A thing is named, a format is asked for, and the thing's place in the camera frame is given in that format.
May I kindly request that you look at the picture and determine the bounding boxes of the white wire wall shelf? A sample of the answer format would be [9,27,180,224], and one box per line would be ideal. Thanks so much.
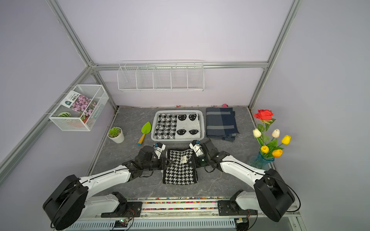
[117,60,205,91]

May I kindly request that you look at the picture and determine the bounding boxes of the black white houndstooth scarf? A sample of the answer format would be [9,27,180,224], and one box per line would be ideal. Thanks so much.
[162,148,198,185]

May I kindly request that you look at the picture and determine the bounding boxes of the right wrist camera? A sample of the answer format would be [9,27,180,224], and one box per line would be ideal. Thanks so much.
[189,140,204,157]

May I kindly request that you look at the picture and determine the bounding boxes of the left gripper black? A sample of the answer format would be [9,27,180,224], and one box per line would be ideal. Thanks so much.
[143,157,173,171]

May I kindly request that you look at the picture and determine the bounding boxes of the small potted green plant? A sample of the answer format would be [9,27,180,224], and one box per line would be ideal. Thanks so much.
[107,127,124,143]

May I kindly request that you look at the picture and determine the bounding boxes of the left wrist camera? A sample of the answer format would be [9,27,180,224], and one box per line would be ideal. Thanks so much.
[153,142,166,159]

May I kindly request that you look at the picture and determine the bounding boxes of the green toy shovel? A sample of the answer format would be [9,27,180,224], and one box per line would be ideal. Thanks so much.
[137,122,152,146]

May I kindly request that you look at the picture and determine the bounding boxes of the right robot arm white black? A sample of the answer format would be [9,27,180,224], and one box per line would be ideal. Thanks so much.
[189,139,295,222]

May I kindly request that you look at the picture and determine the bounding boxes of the artificial flower bouquet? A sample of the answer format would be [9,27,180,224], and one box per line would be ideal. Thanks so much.
[253,109,292,160]

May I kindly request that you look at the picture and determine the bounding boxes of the white plastic basket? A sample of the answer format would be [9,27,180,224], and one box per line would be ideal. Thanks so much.
[151,110,205,143]

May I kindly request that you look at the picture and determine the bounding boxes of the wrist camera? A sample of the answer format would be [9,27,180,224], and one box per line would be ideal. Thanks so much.
[153,142,166,159]
[189,140,204,157]

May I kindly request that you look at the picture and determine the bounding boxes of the white mesh wall basket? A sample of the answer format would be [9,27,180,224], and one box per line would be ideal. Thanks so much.
[49,84,109,131]

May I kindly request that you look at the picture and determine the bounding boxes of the navy striped scarf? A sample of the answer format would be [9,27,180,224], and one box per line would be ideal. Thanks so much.
[206,107,239,141]

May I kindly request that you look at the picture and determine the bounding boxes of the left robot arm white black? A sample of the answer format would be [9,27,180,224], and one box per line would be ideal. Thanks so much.
[42,145,173,231]

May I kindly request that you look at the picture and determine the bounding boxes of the flower seed packet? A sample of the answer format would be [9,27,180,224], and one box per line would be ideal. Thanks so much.
[60,90,97,117]

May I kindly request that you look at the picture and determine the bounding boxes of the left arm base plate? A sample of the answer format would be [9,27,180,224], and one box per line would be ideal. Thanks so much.
[101,201,143,218]

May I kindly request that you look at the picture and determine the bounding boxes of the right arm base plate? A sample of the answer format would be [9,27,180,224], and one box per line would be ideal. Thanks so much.
[217,200,257,216]

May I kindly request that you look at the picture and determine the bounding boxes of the smiley houndstooth white scarf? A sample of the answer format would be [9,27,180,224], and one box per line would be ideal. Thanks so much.
[154,113,201,140]

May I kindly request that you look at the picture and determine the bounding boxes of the blue glass vase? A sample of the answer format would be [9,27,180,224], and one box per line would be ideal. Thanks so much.
[248,153,275,170]

